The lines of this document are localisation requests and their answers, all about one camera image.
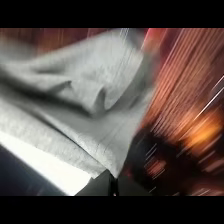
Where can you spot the grey T-shirt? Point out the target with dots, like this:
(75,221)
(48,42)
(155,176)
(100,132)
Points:
(83,110)

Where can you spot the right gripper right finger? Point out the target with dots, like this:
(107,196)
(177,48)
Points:
(128,187)

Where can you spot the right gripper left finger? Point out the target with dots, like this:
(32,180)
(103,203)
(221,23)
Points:
(98,186)

